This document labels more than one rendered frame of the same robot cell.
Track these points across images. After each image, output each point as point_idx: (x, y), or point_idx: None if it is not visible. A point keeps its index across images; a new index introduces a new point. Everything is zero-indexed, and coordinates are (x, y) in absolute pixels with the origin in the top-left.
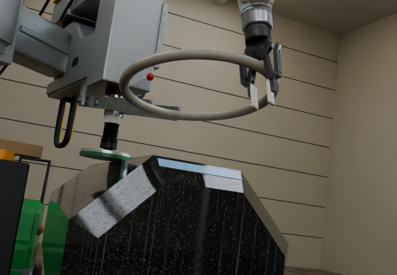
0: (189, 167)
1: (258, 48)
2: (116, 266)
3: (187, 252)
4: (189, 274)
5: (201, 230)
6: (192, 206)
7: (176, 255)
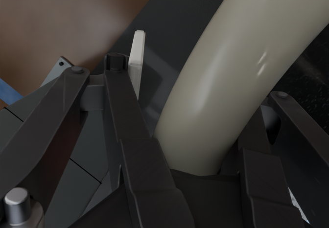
0: None
1: (186, 203)
2: None
3: (316, 85)
4: (302, 81)
5: (311, 110)
6: None
7: (328, 72)
